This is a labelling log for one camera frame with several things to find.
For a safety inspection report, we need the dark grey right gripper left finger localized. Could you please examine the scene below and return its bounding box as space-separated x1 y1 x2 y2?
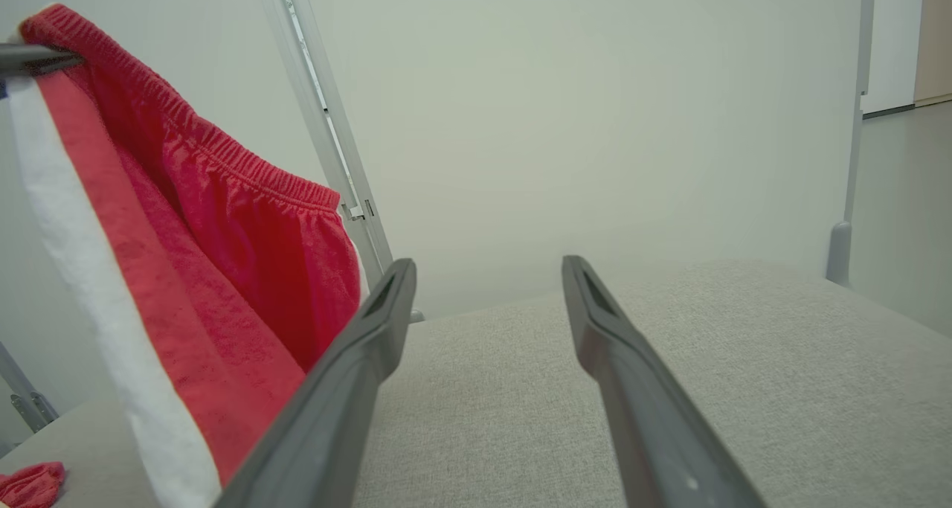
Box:
214 258 418 508

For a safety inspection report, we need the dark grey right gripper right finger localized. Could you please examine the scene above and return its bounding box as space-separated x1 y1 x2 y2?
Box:
562 254 768 508

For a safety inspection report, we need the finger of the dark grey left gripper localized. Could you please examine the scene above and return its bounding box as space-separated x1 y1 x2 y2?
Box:
0 42 84 77

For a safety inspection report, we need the red shirt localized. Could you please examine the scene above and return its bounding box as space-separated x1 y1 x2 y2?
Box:
6 4 365 508

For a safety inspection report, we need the red and white jersey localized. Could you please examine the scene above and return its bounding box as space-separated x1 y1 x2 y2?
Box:
0 461 66 508

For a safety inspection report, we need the grey partition post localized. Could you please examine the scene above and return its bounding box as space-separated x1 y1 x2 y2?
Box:
279 0 425 324
253 0 376 274

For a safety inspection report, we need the grey metal tube frame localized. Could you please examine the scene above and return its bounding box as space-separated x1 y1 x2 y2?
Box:
0 341 60 438

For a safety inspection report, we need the grey metal corner frame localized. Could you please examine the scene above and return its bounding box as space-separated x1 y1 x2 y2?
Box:
824 0 877 287

